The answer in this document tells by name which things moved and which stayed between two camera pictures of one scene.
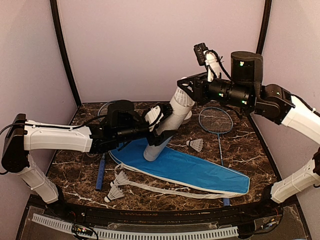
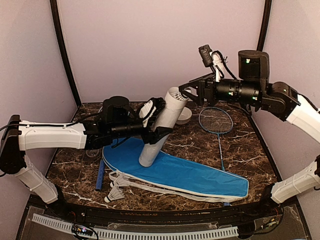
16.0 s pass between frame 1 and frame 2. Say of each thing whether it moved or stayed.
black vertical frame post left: stayed
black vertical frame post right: stayed
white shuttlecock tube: moved
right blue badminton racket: stayed
